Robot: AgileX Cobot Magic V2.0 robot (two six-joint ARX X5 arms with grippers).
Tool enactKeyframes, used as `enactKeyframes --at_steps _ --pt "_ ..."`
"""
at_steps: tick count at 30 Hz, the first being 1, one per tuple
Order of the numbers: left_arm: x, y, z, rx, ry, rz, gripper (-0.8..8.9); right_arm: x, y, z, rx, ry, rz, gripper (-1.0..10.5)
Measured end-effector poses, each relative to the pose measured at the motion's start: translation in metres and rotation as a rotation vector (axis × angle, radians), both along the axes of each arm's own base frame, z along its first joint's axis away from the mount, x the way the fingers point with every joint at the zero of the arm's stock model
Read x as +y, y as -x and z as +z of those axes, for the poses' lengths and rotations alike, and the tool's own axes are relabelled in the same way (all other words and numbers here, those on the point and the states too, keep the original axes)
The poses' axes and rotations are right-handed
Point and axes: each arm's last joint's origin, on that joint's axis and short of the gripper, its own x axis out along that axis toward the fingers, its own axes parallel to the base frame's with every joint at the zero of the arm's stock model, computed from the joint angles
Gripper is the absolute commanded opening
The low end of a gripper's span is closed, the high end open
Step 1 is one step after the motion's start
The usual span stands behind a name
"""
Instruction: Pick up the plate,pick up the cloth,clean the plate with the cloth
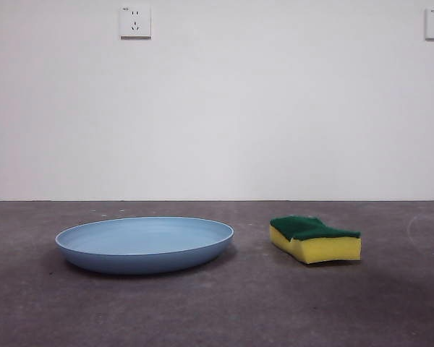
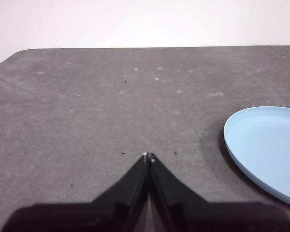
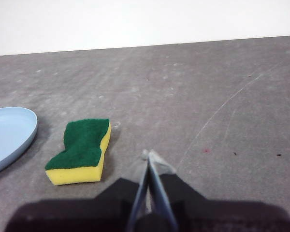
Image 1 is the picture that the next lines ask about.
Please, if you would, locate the light blue round plate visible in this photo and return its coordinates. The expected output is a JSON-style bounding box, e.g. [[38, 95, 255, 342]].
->
[[55, 215, 235, 275]]

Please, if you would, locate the yellow sponge with green pad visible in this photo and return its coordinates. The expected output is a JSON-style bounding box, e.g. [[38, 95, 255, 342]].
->
[[268, 215, 362, 265]]

